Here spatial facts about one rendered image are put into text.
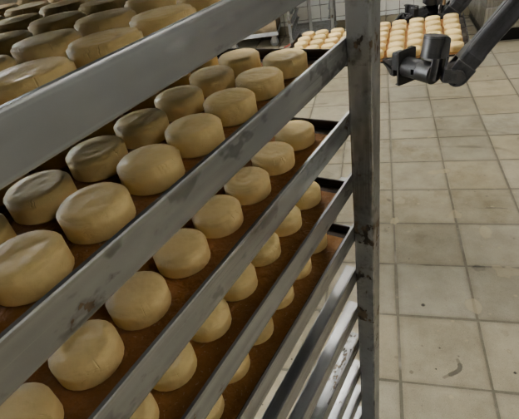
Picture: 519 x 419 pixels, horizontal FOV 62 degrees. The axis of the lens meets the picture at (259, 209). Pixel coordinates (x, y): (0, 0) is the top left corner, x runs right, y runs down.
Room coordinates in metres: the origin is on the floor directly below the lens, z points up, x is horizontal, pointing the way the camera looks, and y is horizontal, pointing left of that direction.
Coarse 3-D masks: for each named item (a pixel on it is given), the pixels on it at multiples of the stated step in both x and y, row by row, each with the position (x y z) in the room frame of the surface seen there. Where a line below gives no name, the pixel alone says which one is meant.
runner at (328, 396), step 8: (352, 336) 0.51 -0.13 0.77; (352, 344) 0.49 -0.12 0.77; (344, 352) 0.48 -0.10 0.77; (352, 352) 0.46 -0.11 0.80; (344, 360) 0.46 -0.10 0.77; (352, 360) 0.46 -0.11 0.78; (336, 368) 0.45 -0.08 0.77; (344, 368) 0.43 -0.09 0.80; (336, 376) 0.44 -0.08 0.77; (344, 376) 0.43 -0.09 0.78; (328, 384) 0.42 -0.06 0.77; (336, 384) 0.40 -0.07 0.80; (328, 392) 0.41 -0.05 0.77; (336, 392) 0.40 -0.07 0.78; (320, 400) 0.40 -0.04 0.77; (328, 400) 0.40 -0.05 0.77; (320, 408) 0.38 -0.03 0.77; (328, 408) 0.37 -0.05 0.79; (312, 416) 0.37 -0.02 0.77; (320, 416) 0.37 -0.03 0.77; (328, 416) 0.37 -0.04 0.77
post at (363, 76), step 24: (360, 0) 0.47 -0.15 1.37; (360, 24) 0.47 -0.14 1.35; (360, 48) 0.47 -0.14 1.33; (360, 72) 0.47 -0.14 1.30; (360, 96) 0.47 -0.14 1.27; (360, 120) 0.47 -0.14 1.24; (360, 144) 0.47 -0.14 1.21; (360, 168) 0.47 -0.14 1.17; (360, 192) 0.48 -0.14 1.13; (360, 216) 0.48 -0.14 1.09; (360, 240) 0.48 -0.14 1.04; (360, 264) 0.48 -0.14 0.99; (360, 288) 0.48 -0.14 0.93; (360, 312) 0.48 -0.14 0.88; (360, 336) 0.48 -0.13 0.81; (360, 360) 0.48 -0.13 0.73
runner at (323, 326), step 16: (352, 272) 0.48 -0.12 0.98; (336, 288) 0.48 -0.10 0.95; (352, 288) 0.47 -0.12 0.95; (336, 304) 0.42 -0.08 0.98; (320, 320) 0.42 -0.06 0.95; (336, 320) 0.42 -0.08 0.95; (320, 336) 0.37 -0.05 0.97; (304, 352) 0.37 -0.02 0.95; (304, 368) 0.33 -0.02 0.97; (288, 384) 0.33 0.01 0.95; (272, 400) 0.31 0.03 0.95; (288, 400) 0.29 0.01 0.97; (272, 416) 0.29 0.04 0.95
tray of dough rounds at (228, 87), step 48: (240, 48) 0.57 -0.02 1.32; (288, 48) 0.50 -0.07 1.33; (192, 96) 0.41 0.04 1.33; (240, 96) 0.39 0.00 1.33; (96, 144) 0.35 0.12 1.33; (144, 144) 0.36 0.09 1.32; (192, 144) 0.32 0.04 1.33; (0, 192) 0.31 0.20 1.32; (48, 192) 0.28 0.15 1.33; (96, 192) 0.26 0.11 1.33; (144, 192) 0.28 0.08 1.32; (0, 240) 0.24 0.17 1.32; (48, 240) 0.22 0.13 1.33; (96, 240) 0.23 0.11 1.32; (0, 288) 0.18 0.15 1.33; (48, 288) 0.19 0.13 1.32
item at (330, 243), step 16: (336, 240) 0.49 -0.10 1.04; (320, 256) 0.46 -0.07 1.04; (304, 272) 0.42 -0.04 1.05; (320, 272) 0.43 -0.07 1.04; (304, 288) 0.40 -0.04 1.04; (288, 304) 0.38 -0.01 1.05; (272, 320) 0.35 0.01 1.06; (288, 320) 0.36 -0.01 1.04; (272, 336) 0.34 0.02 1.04; (256, 352) 0.32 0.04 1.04; (272, 352) 0.31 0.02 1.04; (240, 368) 0.29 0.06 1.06; (256, 368) 0.30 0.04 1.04; (240, 384) 0.28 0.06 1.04; (224, 400) 0.27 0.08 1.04; (240, 400) 0.26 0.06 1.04; (208, 416) 0.24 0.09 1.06; (224, 416) 0.25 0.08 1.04
